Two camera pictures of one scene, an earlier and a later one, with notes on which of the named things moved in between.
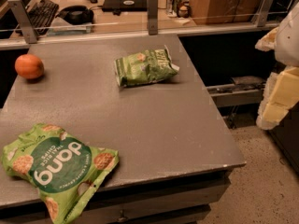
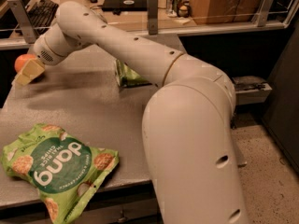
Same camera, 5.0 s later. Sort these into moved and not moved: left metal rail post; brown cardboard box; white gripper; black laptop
Moved: white gripper
Not moved: left metal rail post; brown cardboard box; black laptop
